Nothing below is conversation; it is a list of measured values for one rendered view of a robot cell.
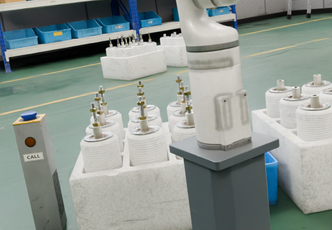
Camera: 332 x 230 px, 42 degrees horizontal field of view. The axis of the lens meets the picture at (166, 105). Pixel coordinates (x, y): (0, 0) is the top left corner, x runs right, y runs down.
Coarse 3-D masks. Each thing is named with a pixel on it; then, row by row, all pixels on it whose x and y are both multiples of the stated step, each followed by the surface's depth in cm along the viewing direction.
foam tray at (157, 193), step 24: (168, 144) 119; (120, 168) 106; (144, 168) 104; (168, 168) 105; (72, 192) 104; (96, 192) 105; (120, 192) 105; (144, 192) 106; (168, 192) 106; (96, 216) 106; (120, 216) 106; (144, 216) 107; (168, 216) 107
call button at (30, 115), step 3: (30, 111) 113; (33, 111) 113; (21, 114) 111; (24, 114) 110; (27, 114) 110; (30, 114) 110; (33, 114) 110; (36, 114) 111; (21, 117) 110; (24, 117) 110; (27, 117) 110; (30, 117) 110; (33, 117) 111
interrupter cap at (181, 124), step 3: (183, 120) 113; (177, 123) 111; (180, 123) 111; (183, 123) 111; (186, 123) 111; (177, 126) 109; (180, 126) 108; (183, 126) 108; (186, 126) 108; (189, 126) 107; (192, 126) 107
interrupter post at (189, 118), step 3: (186, 114) 109; (189, 114) 109; (192, 114) 109; (186, 117) 109; (189, 117) 109; (192, 117) 109; (186, 120) 110; (189, 120) 109; (192, 120) 109; (189, 123) 109; (192, 123) 109
